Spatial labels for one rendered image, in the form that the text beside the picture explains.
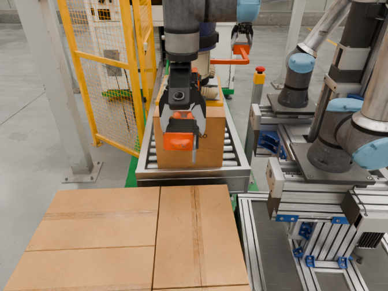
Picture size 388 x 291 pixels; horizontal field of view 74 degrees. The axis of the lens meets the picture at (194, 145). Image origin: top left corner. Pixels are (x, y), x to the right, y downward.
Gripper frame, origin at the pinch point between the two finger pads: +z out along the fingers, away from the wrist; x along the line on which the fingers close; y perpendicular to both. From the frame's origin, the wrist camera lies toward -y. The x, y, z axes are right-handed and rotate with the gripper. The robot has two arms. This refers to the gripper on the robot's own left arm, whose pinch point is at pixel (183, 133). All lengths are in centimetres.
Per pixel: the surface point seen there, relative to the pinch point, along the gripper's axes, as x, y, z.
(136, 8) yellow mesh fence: 53, 182, -8
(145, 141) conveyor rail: 36, 95, 66
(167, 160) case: 16, 67, 61
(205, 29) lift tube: -5, 52, -16
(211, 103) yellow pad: -8.1, 43.3, 11.6
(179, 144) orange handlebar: 0.5, -5.6, -0.4
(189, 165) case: 3, 67, 64
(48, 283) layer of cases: 56, -4, 71
